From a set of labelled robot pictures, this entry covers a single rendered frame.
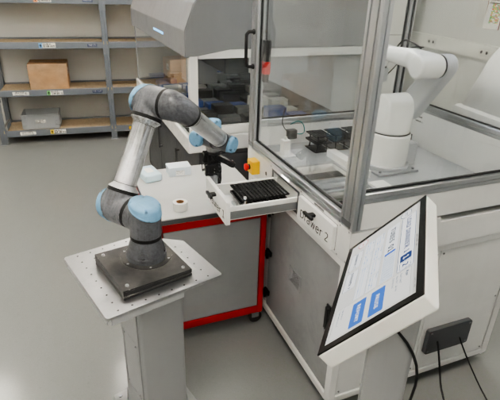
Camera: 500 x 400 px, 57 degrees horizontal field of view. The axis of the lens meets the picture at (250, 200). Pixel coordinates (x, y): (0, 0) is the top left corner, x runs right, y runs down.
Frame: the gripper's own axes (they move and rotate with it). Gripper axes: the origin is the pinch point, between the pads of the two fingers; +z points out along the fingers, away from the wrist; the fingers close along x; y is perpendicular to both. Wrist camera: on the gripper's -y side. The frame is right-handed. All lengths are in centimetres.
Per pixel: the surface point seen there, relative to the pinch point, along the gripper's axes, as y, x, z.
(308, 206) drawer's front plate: -24, 51, -10
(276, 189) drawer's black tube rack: -19.7, 27.4, -8.6
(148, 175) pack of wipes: 29.9, -27.8, 1.1
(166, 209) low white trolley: 27.3, 6.1, 5.4
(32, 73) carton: 102, -357, 4
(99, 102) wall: 34, -396, 49
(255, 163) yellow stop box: -21.5, -4.8, -8.8
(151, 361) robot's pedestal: 46, 60, 44
